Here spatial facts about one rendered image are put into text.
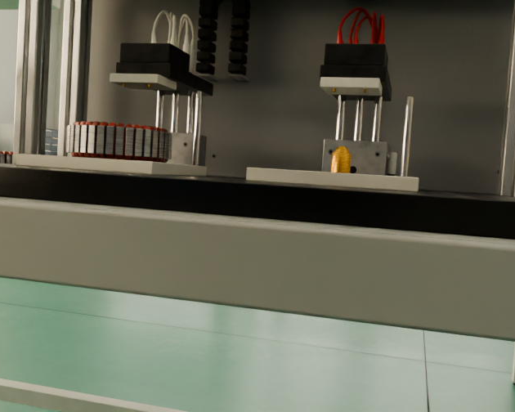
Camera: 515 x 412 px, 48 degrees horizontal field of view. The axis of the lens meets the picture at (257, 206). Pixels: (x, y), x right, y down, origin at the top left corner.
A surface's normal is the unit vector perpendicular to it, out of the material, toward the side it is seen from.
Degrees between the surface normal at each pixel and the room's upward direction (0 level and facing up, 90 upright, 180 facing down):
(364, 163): 90
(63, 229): 90
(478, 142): 90
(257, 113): 90
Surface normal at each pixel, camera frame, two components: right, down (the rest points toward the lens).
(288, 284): -0.26, 0.04
